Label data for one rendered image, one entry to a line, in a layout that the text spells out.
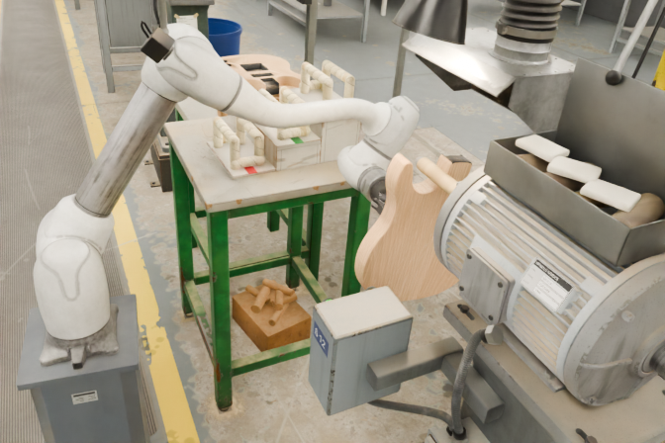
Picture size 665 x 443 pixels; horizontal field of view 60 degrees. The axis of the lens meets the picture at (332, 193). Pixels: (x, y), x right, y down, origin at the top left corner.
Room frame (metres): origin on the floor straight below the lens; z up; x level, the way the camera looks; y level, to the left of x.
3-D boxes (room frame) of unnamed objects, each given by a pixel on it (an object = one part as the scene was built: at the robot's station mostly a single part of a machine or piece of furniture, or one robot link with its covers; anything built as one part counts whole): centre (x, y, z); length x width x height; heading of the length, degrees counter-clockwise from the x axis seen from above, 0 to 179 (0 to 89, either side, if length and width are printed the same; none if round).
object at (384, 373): (0.77, -0.18, 1.02); 0.19 x 0.04 x 0.04; 118
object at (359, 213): (1.68, -0.10, 0.45); 0.05 x 0.05 x 0.90; 28
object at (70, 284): (1.09, 0.63, 0.87); 0.18 x 0.16 x 0.22; 26
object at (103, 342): (1.06, 0.62, 0.73); 0.22 x 0.18 x 0.06; 20
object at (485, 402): (0.73, -0.28, 1.02); 0.13 x 0.04 x 0.04; 28
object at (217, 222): (1.45, 0.34, 0.45); 0.05 x 0.05 x 0.90; 28
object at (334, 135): (1.87, 0.06, 1.02); 0.27 x 0.15 x 0.17; 32
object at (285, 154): (1.79, 0.19, 0.98); 0.27 x 0.16 x 0.09; 32
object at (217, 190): (1.81, 0.25, 0.55); 0.62 x 0.58 x 0.76; 28
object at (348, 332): (0.74, -0.13, 0.99); 0.24 x 0.21 x 0.26; 28
